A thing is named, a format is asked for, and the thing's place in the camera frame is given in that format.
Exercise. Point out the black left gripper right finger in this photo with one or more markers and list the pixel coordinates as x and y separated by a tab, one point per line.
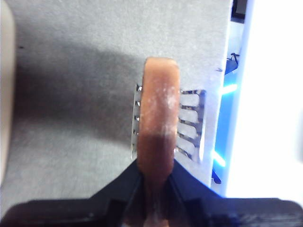
213	210

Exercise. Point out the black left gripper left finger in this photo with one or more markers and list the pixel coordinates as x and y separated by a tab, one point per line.
94	210

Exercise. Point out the brown bread slice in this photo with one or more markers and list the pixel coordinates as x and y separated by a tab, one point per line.
161	113

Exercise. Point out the polished steel toast rack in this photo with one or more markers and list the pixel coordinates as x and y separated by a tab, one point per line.
190	118

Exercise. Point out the cream steel toaster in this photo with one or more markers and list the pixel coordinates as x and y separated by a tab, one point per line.
6	94

